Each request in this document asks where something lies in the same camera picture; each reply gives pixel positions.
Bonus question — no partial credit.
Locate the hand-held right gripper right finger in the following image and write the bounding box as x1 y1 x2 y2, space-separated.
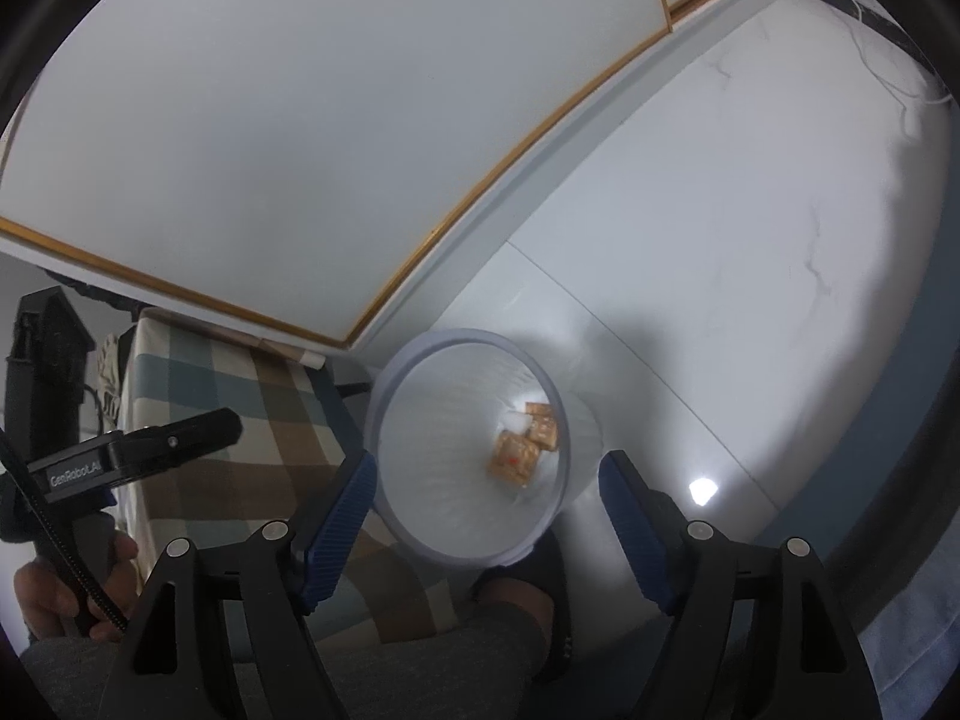
598 450 882 720

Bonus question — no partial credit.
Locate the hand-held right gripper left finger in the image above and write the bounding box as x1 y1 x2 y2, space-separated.
97 450 378 720

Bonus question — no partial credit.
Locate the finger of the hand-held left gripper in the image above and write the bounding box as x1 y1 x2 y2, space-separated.
124 409 242 479

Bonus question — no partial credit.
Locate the brown printed sachet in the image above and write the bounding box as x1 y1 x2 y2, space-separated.
486 429 542 482
523 403 560 451

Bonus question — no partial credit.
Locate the white trash bin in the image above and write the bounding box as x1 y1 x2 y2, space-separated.
364 328 603 569

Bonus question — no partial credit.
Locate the person's left hand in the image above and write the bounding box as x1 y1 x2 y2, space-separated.
13 532 140 642

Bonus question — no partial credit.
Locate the checked tablecloth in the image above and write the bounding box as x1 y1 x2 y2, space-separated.
112 307 481 646

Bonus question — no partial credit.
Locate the beige jacket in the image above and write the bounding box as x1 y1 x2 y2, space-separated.
94 334 132 421

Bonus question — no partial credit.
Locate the black sandal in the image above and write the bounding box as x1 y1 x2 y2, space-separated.
469 529 577 685

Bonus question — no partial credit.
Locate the person's left leg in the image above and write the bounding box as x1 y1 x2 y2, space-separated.
22 637 128 720

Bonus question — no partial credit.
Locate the light blue bedsheet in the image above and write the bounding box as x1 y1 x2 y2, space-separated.
855 562 946 691

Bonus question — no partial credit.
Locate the white wardrobe with gold trim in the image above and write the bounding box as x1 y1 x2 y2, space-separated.
0 0 788 353

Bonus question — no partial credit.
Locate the black braided cable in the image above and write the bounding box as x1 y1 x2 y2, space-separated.
0 427 130 635

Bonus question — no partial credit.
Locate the thin white cable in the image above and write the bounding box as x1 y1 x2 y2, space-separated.
825 0 946 136

